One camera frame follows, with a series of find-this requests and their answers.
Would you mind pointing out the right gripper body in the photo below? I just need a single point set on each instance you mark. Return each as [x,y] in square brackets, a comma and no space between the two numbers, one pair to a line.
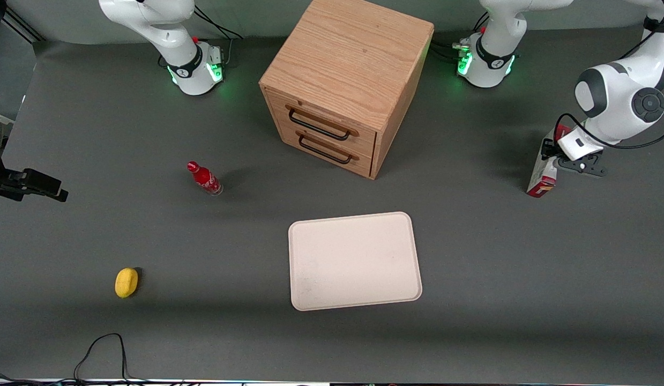
[6,179]

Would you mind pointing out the red cookie box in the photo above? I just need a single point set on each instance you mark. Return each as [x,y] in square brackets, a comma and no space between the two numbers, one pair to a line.
[541,179]

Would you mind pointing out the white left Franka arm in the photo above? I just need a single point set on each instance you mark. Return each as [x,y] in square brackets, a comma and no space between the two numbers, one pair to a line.
[616,102]

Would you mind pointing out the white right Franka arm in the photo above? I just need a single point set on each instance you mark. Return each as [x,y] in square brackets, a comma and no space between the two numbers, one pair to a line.
[187,64]

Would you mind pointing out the beige rectangular tray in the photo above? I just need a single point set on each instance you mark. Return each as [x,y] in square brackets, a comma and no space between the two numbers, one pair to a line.
[353,262]

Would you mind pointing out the dark grey table mat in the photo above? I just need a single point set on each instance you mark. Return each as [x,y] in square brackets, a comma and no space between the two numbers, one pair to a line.
[149,241]

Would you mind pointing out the yellow lemon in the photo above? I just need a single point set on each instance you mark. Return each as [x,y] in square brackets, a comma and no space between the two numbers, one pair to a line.
[126,282]

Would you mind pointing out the red cola bottle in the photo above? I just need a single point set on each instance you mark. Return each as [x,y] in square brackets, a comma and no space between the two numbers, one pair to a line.
[204,178]

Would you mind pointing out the wooden drawer front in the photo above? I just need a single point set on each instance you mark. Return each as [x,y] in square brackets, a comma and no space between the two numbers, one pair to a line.
[364,163]
[364,136]

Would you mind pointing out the light wooden drawer cabinet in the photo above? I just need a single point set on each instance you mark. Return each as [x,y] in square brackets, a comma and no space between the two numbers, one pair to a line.
[353,53]

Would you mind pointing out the black metal frame bar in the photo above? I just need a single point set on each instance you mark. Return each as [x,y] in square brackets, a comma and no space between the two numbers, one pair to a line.
[23,28]

